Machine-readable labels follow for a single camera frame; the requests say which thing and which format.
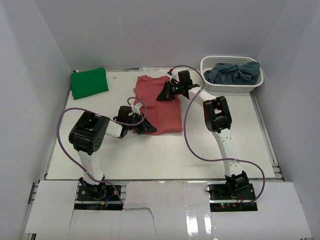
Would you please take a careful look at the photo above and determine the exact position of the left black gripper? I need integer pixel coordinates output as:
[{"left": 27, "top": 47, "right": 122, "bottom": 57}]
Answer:
[{"left": 126, "top": 113, "right": 157, "bottom": 135}]

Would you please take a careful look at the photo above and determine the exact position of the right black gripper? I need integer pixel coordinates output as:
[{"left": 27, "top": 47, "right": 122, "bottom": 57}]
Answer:
[{"left": 156, "top": 81, "right": 184, "bottom": 101}]

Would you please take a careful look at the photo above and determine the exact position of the red t shirt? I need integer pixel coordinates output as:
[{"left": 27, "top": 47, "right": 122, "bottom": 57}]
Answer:
[{"left": 133, "top": 75, "right": 183, "bottom": 136}]

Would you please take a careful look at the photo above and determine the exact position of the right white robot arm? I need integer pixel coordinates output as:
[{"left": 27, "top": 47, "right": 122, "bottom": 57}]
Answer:
[{"left": 156, "top": 70, "right": 249, "bottom": 200}]

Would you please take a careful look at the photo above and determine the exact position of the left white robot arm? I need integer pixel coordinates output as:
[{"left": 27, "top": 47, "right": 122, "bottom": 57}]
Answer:
[{"left": 68, "top": 105, "right": 157, "bottom": 200}]

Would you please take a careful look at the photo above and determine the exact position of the white plastic basket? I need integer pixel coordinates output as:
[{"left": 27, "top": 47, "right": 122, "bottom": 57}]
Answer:
[{"left": 200, "top": 55, "right": 264, "bottom": 93}]

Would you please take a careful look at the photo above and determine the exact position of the blue t shirt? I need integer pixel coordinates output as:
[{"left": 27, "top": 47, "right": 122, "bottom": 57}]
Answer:
[{"left": 203, "top": 61, "right": 260, "bottom": 85}]

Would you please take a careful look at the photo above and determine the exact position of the folded green t shirt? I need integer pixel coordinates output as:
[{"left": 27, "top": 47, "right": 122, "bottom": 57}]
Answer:
[{"left": 70, "top": 67, "right": 109, "bottom": 100}]

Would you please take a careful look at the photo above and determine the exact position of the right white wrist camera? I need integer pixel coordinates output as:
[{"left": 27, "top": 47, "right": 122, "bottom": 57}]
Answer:
[{"left": 166, "top": 68, "right": 179, "bottom": 81}]

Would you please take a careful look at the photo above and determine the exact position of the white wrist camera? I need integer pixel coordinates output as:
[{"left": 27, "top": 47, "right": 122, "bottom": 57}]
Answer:
[
  {"left": 166, "top": 68, "right": 179, "bottom": 81},
  {"left": 131, "top": 102, "right": 143, "bottom": 115}
]

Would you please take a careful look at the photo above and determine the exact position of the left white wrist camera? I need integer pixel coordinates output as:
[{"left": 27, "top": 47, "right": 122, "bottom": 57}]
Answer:
[{"left": 131, "top": 102, "right": 143, "bottom": 115}]

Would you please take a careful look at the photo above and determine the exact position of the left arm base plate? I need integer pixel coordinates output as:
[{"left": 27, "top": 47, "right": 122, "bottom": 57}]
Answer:
[{"left": 74, "top": 184, "right": 123, "bottom": 211}]

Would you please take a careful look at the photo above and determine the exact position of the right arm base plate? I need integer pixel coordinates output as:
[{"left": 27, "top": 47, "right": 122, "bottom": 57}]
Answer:
[{"left": 204, "top": 183, "right": 258, "bottom": 213}]

